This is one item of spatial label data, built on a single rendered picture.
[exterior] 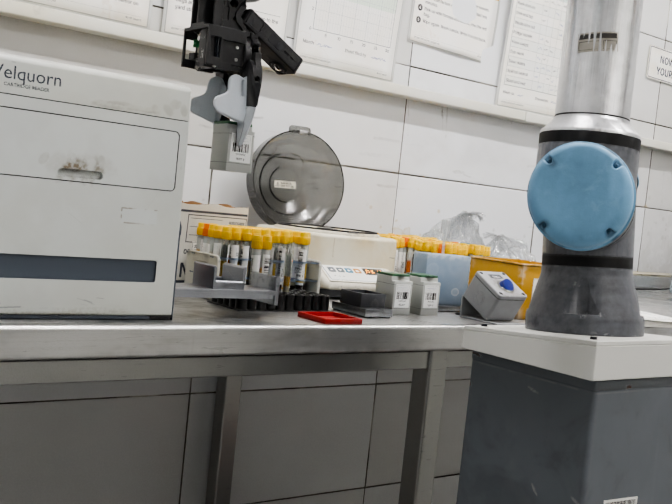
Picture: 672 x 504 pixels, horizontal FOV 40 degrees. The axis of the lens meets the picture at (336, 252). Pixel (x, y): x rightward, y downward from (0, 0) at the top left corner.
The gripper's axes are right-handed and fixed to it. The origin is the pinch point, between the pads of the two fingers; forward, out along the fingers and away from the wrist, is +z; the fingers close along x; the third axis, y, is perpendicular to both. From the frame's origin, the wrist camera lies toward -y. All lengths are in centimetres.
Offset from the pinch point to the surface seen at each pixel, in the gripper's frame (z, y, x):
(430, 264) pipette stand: 17, -47, -9
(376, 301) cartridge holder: 22.3, -29.0, -0.8
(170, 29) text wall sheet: -23, -18, -59
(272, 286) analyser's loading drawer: 20.1, -7.3, 2.2
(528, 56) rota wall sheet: -37, -123, -61
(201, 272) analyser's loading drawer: 18.8, 2.7, -0.5
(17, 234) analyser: 14.8, 29.9, 5.2
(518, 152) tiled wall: -11, -125, -63
